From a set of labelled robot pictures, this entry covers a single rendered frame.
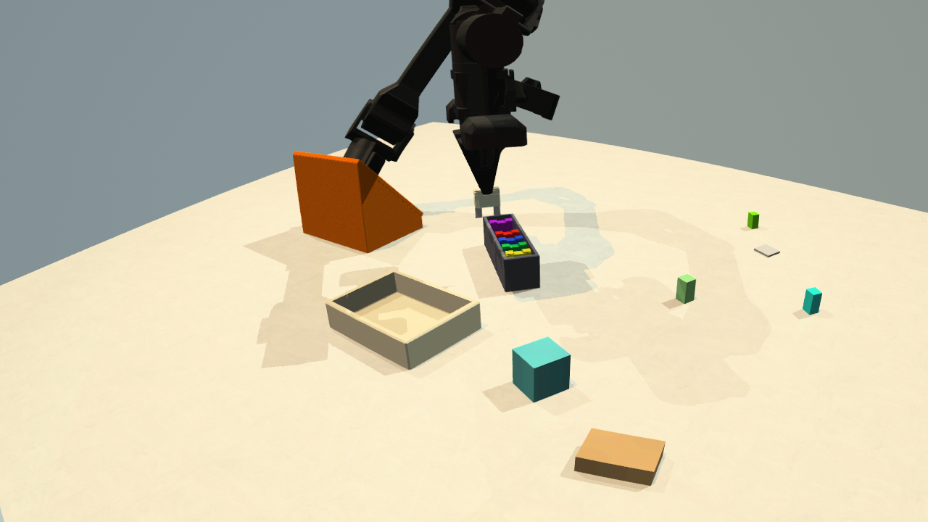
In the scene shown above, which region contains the teal rectangular block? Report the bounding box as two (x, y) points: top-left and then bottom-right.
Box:
(803, 287), (822, 315)

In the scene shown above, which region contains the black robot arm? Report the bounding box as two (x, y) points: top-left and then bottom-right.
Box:
(343, 0), (560, 175)

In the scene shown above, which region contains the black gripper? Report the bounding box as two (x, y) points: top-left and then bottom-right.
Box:
(446, 62), (528, 195)

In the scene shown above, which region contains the teal cube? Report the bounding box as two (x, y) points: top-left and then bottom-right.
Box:
(512, 336), (571, 402)

